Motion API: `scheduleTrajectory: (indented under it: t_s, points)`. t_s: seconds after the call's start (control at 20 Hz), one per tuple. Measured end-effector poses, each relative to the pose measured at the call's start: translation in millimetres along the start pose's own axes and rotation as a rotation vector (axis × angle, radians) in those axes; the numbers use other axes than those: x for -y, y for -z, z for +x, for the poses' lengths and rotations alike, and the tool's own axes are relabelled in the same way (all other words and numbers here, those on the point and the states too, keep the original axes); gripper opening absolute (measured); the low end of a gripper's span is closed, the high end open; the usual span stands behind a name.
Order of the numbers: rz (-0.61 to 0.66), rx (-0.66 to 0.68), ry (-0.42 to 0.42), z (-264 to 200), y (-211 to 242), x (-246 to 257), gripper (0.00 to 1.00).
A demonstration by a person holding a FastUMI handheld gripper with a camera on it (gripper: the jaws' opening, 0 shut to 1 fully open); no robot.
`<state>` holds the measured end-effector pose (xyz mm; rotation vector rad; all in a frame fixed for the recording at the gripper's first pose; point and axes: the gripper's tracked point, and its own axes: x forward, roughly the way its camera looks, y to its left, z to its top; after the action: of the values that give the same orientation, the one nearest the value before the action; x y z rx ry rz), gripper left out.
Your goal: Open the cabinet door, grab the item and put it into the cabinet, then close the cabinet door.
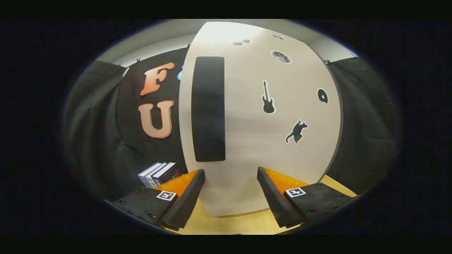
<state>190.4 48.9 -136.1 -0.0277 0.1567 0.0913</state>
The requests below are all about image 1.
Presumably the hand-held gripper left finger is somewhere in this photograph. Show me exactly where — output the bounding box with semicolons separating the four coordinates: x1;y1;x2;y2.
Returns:
112;169;206;229

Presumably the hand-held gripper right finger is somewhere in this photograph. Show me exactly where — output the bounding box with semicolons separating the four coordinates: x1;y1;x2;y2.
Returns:
257;167;356;229

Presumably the black door handle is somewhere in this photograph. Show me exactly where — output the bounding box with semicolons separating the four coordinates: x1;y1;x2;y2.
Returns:
191;56;226;163

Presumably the beige cabinet door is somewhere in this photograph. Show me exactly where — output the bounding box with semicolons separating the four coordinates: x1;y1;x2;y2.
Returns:
178;21;343;217

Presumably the black backdrop cloth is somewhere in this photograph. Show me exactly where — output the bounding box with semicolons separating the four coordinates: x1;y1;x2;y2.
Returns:
65;48;402;202

